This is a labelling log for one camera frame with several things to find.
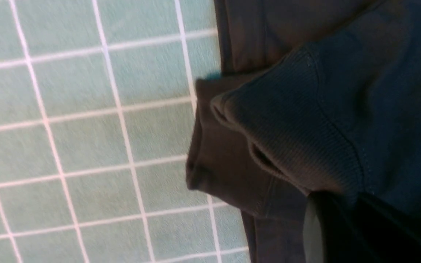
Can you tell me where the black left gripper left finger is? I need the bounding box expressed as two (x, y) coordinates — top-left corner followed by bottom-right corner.
(303, 192), (342, 263)

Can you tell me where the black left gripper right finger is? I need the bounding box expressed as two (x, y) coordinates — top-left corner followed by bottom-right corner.
(342, 194), (421, 263)

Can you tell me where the green gridded cutting mat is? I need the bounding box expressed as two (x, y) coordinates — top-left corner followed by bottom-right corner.
(0, 0), (250, 263)

